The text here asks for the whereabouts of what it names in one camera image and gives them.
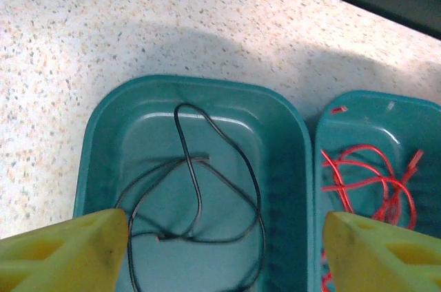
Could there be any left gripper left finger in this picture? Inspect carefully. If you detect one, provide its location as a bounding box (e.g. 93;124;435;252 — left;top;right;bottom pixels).
0;208;130;292

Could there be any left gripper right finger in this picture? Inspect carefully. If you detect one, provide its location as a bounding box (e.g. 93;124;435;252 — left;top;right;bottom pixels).
325;210;441;292

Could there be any thin black cable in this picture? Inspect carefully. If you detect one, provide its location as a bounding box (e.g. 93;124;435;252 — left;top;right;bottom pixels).
115;156;211;211
174;103;267;291
127;160;266;292

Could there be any teal plastic tray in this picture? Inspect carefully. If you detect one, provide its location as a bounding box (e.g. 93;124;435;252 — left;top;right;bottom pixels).
311;90;441;292
72;74;316;292

